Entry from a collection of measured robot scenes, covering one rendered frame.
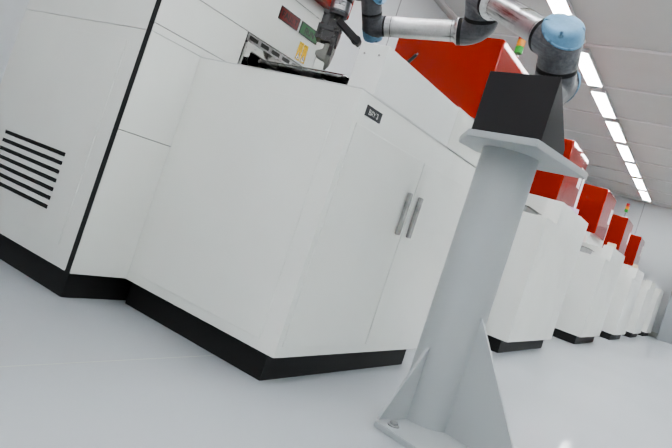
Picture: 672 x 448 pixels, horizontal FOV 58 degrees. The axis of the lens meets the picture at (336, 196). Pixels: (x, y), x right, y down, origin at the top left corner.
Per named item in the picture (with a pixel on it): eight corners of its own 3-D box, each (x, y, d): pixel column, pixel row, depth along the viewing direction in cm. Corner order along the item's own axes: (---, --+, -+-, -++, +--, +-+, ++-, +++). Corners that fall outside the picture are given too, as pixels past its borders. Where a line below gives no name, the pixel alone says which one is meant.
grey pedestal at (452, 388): (574, 486, 160) (669, 192, 162) (492, 507, 130) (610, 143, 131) (425, 400, 197) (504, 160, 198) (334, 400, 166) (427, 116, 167)
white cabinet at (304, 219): (116, 303, 190) (199, 57, 191) (292, 311, 271) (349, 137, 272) (266, 391, 155) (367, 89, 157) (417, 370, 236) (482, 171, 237)
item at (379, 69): (345, 89, 168) (361, 41, 168) (423, 141, 214) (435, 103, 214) (373, 95, 163) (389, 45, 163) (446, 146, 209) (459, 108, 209)
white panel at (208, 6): (146, 29, 176) (190, -100, 177) (302, 113, 245) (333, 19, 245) (153, 30, 175) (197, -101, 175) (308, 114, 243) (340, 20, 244)
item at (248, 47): (236, 67, 206) (245, 40, 206) (307, 106, 243) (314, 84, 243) (239, 67, 205) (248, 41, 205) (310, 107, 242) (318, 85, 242)
